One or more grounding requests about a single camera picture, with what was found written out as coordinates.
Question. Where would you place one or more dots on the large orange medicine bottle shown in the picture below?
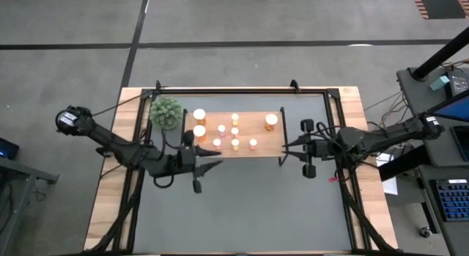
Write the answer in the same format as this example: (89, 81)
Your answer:
(199, 131)
(271, 120)
(199, 114)

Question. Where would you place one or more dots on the green plant in patterned pot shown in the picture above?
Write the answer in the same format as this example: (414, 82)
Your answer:
(166, 111)

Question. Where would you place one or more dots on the white paper sheet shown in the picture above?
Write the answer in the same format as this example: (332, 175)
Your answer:
(388, 179)

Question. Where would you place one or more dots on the small pink medicine bottle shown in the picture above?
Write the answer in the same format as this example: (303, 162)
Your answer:
(221, 129)
(217, 143)
(253, 143)

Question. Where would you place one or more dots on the backlit keyboard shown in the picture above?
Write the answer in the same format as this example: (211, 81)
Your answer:
(452, 199)

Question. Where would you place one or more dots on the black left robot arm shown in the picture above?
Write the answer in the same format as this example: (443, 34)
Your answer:
(110, 144)

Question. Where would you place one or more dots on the grey side desk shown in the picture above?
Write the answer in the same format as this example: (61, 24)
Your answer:
(417, 98)

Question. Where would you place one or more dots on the black mat orange striped edge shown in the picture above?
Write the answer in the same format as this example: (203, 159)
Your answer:
(439, 4)

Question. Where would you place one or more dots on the small teal box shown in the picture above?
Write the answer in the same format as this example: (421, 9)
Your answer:
(439, 83)

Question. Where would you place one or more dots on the black slanted pole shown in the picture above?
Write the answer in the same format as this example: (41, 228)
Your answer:
(439, 56)

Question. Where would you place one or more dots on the blue lit screen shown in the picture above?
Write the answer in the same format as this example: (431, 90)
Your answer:
(456, 110)

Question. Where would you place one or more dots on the wooden shelf black metal legs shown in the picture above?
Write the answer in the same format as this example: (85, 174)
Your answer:
(256, 131)

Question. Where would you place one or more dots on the grey metal cart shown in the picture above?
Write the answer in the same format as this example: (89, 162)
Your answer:
(14, 193)

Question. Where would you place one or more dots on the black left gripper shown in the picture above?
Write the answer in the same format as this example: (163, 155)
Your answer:
(185, 160)

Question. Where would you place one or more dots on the caster wheel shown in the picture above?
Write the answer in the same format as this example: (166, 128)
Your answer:
(425, 232)

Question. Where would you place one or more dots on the black frame clamp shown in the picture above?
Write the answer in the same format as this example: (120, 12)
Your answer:
(158, 85)
(294, 85)

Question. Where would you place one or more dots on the black device blue light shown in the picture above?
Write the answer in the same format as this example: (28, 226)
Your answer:
(7, 149)

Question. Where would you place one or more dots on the black metal table frame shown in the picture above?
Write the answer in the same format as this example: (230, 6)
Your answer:
(238, 91)

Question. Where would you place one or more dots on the black desk support beam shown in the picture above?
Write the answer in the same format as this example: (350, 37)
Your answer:
(403, 162)

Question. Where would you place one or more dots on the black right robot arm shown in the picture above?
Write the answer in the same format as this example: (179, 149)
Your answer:
(384, 138)

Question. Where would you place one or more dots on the black power adapter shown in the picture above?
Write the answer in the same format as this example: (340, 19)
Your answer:
(458, 83)

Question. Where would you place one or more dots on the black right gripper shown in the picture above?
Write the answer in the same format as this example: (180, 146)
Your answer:
(322, 149)

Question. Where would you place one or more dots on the black tablet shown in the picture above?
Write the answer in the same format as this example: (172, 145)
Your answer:
(462, 142)

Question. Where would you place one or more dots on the small red tag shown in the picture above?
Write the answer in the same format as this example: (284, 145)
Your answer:
(332, 179)

